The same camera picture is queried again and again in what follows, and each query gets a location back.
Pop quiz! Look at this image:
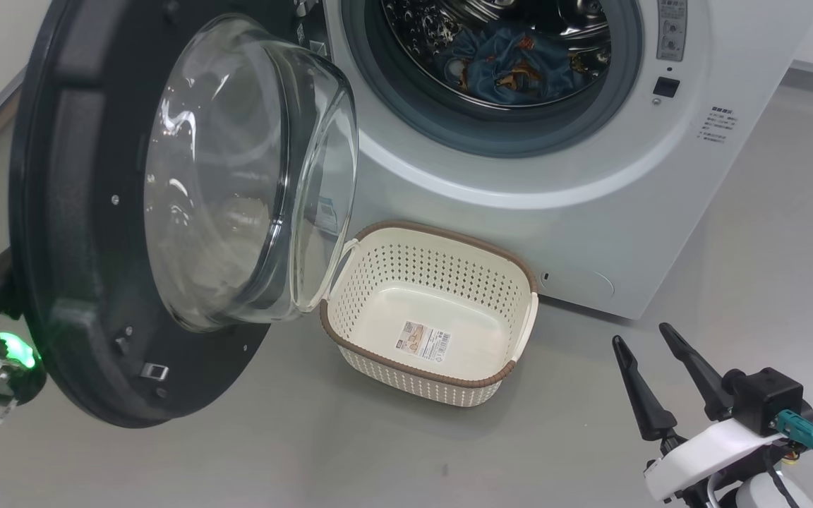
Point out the teal cable connector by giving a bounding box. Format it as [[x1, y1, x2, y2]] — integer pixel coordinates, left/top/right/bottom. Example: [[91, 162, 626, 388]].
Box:
[[775, 411, 813, 463]]

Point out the white front-load washing machine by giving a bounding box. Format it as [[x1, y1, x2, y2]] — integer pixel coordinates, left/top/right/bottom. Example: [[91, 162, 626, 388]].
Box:
[[294, 0, 813, 320]]

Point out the white perforated basket brown rim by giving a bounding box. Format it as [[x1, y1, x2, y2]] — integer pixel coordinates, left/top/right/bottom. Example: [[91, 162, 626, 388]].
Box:
[[319, 220, 540, 409]]

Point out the printed basket label sticker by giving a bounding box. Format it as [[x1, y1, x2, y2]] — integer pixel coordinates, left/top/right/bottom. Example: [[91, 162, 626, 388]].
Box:
[[398, 321, 452, 363]]

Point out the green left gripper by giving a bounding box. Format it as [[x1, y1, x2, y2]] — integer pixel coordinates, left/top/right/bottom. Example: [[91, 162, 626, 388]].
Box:
[[0, 314, 47, 404]]

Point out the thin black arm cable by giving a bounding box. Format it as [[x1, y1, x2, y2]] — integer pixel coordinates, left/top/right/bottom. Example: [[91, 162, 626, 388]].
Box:
[[763, 459, 795, 508]]

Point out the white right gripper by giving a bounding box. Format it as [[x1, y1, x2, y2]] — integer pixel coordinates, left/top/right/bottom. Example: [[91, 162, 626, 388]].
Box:
[[612, 322, 788, 504]]

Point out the grey rubber door gasket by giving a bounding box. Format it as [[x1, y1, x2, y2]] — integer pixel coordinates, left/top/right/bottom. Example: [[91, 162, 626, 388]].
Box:
[[341, 0, 644, 157]]

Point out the blue cartoon print garment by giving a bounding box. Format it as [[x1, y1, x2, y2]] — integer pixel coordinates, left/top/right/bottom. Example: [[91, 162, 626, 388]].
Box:
[[442, 21, 608, 105]]

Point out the black round glass washer door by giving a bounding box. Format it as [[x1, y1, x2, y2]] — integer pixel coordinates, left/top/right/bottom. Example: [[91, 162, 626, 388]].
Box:
[[8, 0, 359, 429]]

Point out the stainless steel washer drum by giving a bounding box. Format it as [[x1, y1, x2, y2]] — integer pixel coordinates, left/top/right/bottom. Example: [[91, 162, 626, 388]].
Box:
[[382, 0, 612, 107]]

